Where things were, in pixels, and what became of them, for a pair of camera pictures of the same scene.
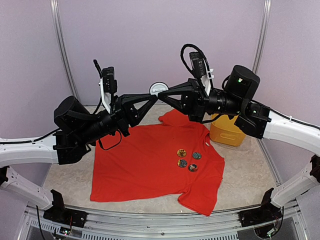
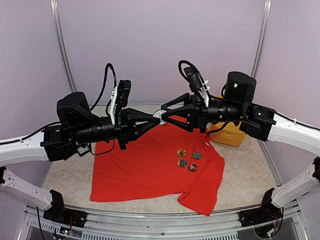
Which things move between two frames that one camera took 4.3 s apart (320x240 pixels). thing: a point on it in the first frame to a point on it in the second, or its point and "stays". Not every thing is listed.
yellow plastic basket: (224, 130) stays
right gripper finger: (174, 99) to (182, 118)
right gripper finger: (184, 88) to (185, 98)
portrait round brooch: (192, 167) stays
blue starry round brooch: (157, 87) to (158, 114)
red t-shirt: (172, 158) stays
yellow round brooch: (181, 152) stays
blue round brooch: (182, 163) stays
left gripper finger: (131, 98) to (134, 113)
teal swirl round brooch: (196, 155) stays
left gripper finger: (136, 105) to (138, 128)
